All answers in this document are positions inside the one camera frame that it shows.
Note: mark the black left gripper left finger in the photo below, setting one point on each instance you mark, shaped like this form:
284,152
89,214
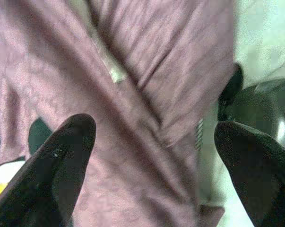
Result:
43,179

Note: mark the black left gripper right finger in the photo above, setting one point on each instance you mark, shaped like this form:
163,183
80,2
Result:
258,175

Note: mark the pink cartoon mouse blanket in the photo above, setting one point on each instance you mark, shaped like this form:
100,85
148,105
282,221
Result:
132,71

